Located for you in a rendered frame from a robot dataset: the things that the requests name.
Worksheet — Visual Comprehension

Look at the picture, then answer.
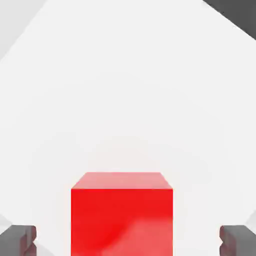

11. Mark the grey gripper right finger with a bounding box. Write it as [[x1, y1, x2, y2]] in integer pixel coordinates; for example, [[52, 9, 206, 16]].
[[219, 209, 256, 256]]

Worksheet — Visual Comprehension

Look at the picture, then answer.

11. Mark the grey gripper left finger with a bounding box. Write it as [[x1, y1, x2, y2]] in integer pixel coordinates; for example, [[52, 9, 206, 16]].
[[0, 214, 38, 256]]

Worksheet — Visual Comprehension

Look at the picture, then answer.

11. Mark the small red cube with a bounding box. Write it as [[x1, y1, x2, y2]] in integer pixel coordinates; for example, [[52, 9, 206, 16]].
[[70, 171, 174, 256]]

